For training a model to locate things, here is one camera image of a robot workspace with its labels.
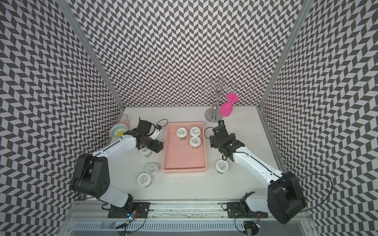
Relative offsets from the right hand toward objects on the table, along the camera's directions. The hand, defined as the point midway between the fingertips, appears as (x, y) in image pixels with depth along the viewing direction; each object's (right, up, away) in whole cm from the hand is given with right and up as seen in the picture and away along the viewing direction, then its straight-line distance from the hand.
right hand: (222, 139), depth 85 cm
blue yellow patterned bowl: (-71, +5, +14) cm, 72 cm away
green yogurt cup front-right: (-1, -14, -4) cm, 15 cm away
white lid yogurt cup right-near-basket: (-16, -2, +6) cm, 17 cm away
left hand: (-41, -4, +6) cm, 42 cm away
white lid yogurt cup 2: (-44, -7, -1) cm, 45 cm away
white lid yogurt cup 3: (-43, -20, -9) cm, 48 cm away
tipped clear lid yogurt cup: (-40, -16, -3) cm, 44 cm away
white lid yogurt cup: (-25, +3, +10) cm, 27 cm away
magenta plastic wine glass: (+4, +19, +8) cm, 21 cm away
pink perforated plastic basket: (-24, -7, +11) cm, 27 cm away
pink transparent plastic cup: (-70, +12, +22) cm, 74 cm away
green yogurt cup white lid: (-16, +4, +10) cm, 20 cm away
